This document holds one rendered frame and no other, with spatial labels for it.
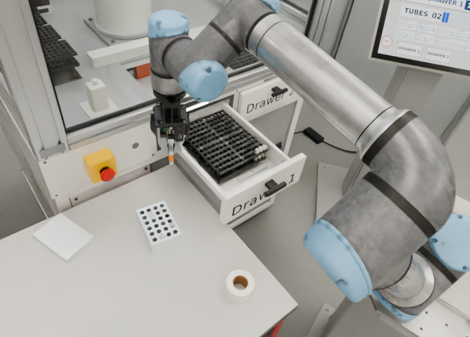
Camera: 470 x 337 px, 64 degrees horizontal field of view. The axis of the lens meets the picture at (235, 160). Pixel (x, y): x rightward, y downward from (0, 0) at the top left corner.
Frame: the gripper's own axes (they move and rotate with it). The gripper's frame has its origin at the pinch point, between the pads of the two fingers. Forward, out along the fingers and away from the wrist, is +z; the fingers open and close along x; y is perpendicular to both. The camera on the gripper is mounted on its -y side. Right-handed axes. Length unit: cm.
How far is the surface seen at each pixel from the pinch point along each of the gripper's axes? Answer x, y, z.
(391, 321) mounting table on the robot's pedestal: 51, 42, 23
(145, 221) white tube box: -7.8, 8.8, 18.6
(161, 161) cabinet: -2.3, -18.2, 24.0
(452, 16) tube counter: 108, -50, -12
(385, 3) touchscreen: 85, -59, -12
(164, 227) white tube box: -2.8, 11.0, 18.9
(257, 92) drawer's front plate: 31.2, -32.1, 7.5
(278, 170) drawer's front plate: 28.0, 5.1, 5.8
